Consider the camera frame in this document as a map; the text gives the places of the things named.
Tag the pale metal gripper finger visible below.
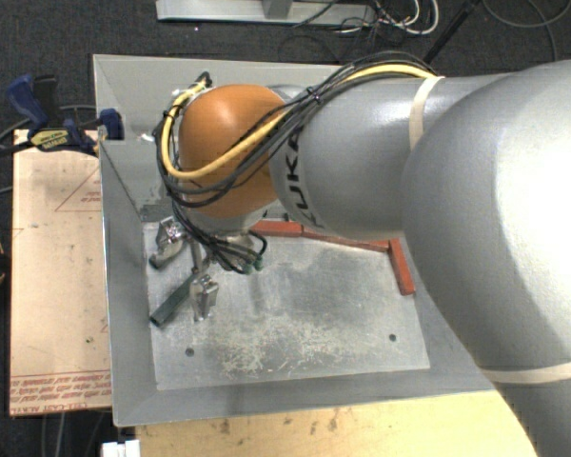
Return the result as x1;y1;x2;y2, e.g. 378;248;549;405
189;273;220;324
148;218;191;270

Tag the dark green flat block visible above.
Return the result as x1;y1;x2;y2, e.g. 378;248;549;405
148;270;200;328

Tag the red-brown flat block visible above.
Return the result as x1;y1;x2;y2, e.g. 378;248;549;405
249;219;305;238

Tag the brown cardboard board, red print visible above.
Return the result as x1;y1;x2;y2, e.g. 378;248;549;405
8;129;113;418

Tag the grey metal bin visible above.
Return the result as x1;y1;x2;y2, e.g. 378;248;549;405
92;53;502;428

